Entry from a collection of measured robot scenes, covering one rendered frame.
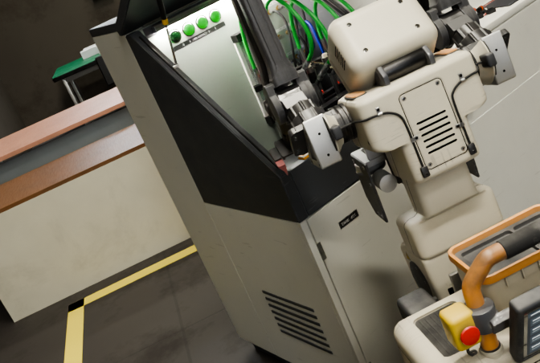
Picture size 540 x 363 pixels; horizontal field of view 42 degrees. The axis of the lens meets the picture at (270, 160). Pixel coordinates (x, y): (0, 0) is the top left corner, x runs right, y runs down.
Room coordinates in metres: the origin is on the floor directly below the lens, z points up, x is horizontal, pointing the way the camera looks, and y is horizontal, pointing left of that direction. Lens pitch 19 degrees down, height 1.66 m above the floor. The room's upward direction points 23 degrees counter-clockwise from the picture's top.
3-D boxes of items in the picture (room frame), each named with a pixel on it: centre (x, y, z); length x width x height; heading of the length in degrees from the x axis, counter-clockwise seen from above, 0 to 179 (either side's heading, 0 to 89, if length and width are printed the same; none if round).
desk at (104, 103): (5.32, 1.22, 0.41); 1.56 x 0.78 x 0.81; 97
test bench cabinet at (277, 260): (2.35, -0.16, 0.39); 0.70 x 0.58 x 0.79; 120
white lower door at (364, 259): (2.10, -0.31, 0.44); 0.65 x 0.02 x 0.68; 120
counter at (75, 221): (4.42, 0.87, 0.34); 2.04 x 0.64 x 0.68; 97
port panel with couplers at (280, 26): (2.67, -0.26, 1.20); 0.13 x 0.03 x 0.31; 120
